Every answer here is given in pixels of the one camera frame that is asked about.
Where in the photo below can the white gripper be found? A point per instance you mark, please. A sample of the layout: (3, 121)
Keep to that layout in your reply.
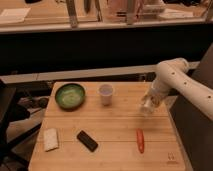
(159, 95)

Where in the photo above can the clear plastic bottle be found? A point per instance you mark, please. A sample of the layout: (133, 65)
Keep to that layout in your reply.
(148, 104)

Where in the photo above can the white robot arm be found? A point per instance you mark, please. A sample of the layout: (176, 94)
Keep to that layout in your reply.
(172, 74)

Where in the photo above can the metal stand leg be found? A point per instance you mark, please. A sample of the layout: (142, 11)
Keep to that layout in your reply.
(72, 13)

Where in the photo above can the red chili pepper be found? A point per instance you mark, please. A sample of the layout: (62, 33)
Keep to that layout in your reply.
(140, 140)

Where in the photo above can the white paper cup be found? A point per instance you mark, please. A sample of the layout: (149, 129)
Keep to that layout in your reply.
(106, 92)

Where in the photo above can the black rectangular block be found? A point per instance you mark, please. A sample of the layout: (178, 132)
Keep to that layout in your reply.
(87, 141)

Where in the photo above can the green bowl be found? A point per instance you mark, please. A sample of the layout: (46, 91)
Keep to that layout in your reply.
(70, 96)

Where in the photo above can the white sponge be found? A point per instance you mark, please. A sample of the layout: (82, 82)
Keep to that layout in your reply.
(50, 139)

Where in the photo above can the black chair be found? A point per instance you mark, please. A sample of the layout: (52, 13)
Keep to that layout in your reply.
(9, 109)

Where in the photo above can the white paper sheet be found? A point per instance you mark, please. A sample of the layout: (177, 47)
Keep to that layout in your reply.
(15, 15)

